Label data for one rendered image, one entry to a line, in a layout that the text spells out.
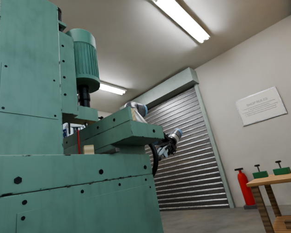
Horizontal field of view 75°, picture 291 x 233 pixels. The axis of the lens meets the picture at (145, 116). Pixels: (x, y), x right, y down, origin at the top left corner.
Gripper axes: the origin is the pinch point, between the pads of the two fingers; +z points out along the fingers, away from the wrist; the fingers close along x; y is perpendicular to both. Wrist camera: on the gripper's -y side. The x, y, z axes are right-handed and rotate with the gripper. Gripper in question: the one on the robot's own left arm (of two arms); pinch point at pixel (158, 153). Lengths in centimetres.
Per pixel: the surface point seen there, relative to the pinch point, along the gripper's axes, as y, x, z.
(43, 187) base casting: -26, -11, 66
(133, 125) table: -26.9, -20.3, 34.4
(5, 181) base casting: -32, -11, 72
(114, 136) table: -26.0, -11.4, 36.6
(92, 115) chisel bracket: -37.4, 8.0, 23.1
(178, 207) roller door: 201, 156, -196
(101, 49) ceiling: -125, 116, -159
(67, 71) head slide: -60, 5, 27
